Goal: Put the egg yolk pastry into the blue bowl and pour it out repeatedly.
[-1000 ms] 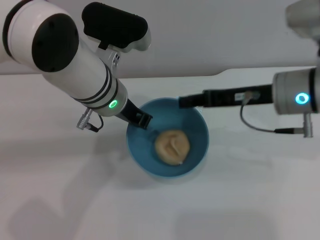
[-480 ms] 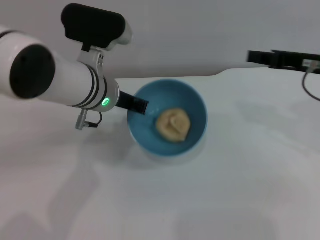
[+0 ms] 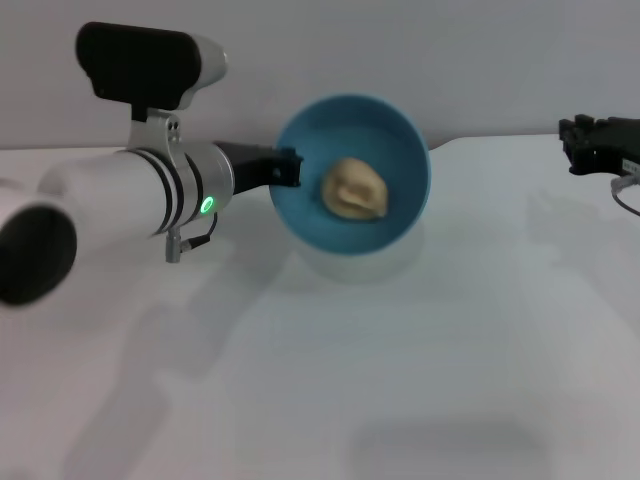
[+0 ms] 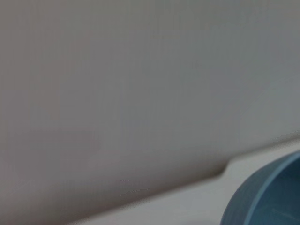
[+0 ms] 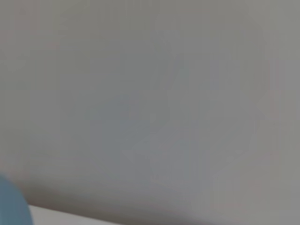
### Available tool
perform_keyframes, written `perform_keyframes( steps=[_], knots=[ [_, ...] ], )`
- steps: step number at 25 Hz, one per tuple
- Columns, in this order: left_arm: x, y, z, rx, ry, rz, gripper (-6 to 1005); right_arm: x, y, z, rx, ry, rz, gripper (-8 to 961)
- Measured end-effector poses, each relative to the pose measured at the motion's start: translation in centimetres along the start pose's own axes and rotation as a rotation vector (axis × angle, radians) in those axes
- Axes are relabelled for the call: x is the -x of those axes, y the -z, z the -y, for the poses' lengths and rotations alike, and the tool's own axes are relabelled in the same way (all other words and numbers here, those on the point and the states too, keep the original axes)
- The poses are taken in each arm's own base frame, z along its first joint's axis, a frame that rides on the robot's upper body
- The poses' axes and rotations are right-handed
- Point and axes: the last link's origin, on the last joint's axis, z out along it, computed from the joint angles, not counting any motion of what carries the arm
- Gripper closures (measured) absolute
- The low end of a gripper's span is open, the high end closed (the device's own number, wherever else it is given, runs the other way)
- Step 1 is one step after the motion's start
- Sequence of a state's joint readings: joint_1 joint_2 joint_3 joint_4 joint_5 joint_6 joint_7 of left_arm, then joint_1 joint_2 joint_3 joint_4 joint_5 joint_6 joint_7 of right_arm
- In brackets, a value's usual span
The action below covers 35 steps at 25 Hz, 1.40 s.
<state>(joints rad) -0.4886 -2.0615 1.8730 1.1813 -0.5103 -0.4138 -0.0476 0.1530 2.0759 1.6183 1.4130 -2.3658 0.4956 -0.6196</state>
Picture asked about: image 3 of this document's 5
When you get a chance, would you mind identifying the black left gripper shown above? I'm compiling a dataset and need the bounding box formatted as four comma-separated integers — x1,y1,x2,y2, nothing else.
213,141,306,198

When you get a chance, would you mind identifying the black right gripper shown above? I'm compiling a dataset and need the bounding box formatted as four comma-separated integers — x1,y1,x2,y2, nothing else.
558,114,640,177

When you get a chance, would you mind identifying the blue bowl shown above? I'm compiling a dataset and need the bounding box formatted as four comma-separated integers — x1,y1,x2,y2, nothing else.
268,93,432,257

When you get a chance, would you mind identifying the beige egg yolk pastry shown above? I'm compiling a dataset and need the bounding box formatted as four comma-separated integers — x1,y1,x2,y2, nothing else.
319,156,391,222

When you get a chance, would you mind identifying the right gripper cable with plug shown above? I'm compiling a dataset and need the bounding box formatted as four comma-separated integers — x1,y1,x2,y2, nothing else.
610,158,640,218

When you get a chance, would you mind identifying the gripper cable with plug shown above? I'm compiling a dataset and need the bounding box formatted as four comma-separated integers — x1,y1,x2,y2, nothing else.
164,211,220,264
610,158,640,218

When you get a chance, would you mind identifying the left gripper cable with plug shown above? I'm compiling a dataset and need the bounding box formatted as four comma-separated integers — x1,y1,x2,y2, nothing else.
164,211,220,264

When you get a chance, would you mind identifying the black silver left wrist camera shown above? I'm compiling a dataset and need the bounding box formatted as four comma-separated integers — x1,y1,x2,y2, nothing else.
75,21,230,151

